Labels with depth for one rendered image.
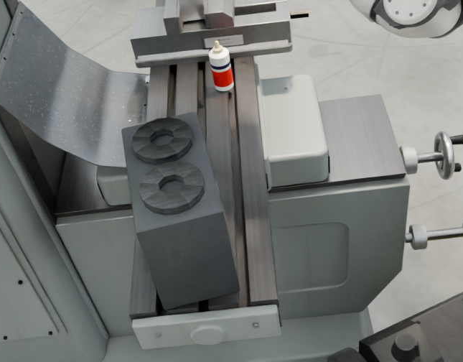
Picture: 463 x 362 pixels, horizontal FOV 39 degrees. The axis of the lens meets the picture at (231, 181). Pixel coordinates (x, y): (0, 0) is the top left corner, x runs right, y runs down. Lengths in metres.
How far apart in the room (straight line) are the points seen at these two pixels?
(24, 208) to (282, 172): 0.54
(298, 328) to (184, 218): 0.97
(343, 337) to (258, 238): 0.76
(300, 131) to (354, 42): 1.68
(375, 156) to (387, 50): 1.56
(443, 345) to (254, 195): 0.47
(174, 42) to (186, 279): 0.64
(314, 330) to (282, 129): 0.61
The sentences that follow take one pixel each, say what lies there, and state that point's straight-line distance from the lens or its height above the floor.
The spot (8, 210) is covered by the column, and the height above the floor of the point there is 0.80.
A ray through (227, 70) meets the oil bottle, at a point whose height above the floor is 0.95.
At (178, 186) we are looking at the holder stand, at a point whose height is 1.09.
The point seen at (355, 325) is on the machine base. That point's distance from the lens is 1.78.
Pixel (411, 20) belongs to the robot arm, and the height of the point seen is 1.21.
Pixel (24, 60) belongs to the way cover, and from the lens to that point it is 1.39.
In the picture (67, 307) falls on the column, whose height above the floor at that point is 0.44.
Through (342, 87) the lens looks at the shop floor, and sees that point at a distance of 2.78.
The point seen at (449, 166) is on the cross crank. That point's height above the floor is 0.62.
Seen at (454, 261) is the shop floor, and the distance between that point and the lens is 2.18.
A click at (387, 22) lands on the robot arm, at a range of 0.96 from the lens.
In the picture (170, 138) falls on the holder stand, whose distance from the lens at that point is 0.97.
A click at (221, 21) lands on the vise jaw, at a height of 0.99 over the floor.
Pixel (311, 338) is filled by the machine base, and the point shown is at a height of 0.20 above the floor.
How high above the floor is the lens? 1.72
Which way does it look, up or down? 45 degrees down
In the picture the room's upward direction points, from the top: 11 degrees counter-clockwise
